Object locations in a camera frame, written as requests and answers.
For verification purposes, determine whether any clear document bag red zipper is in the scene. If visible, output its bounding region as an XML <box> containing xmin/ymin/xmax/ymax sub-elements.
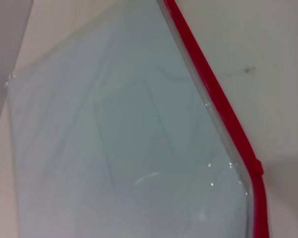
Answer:
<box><xmin>4</xmin><ymin>0</ymin><xmax>271</xmax><ymax>238</ymax></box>

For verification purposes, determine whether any red zipper slider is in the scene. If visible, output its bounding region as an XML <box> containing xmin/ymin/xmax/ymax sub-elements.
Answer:
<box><xmin>249</xmin><ymin>160</ymin><xmax>265</xmax><ymax>179</ymax></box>

